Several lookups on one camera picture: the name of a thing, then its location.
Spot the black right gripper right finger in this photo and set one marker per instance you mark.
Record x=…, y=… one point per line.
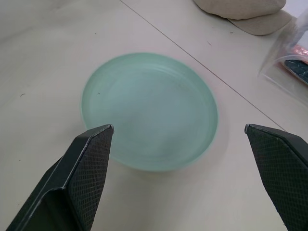
x=281, y=168

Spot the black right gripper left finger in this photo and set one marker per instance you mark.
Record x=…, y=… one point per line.
x=79, y=178

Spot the light green round plate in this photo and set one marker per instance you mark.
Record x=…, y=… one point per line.
x=149, y=113

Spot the clear plastic zip bag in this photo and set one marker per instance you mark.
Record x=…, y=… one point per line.
x=288, y=60

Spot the beige cloth cap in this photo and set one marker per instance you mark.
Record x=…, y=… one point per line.
x=250, y=16

